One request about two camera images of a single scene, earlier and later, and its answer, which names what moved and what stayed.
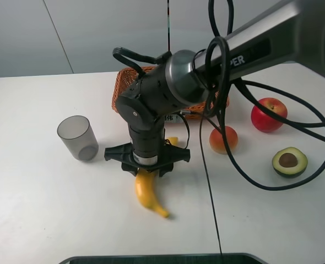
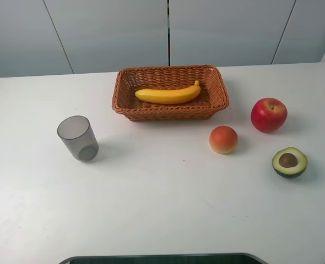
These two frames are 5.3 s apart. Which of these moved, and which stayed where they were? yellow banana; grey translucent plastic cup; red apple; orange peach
Moved: yellow banana
Stayed: red apple; orange peach; grey translucent plastic cup
